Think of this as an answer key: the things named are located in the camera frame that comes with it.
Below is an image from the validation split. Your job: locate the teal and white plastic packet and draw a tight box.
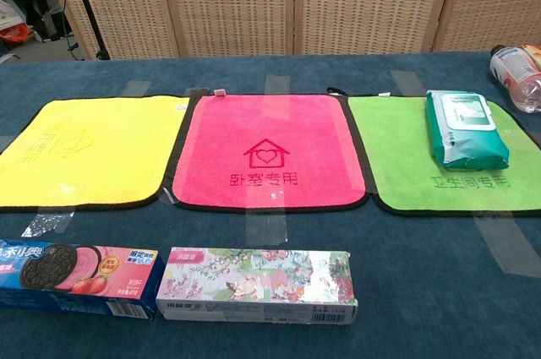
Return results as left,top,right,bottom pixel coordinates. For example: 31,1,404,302
424,89,511,171

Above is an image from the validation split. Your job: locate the floral toothpaste box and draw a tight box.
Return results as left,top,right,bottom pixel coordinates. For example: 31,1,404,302
155,246,359,329

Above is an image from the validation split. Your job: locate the long blue Oreo box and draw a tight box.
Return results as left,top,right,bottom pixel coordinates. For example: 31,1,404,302
0,238,167,322

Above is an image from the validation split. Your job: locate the pink microfiber cloth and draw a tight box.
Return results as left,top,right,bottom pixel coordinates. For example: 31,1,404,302
171,86,373,213

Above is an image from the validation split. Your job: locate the clear tape strip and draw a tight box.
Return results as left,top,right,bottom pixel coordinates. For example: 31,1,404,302
472,214,538,276
121,79,152,98
390,70,427,97
243,206,289,247
264,74,292,96
20,208,76,238

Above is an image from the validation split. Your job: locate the green microfiber cloth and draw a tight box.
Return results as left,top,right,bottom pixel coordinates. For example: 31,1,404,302
344,91,541,219

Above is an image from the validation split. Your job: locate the wicker folding screen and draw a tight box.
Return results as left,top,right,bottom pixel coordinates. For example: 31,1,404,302
39,0,541,60

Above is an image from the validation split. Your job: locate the yellow microfiber cloth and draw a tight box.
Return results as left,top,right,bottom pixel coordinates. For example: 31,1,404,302
0,95,191,213

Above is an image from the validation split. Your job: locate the black tripod stand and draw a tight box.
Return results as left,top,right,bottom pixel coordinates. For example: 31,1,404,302
63,0,112,60

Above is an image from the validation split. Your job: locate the clear plastic drink bottle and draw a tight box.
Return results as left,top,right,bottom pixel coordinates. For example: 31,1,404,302
489,44,541,114

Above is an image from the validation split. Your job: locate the orange plastic bag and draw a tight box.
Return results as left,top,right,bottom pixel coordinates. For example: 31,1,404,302
0,23,34,44

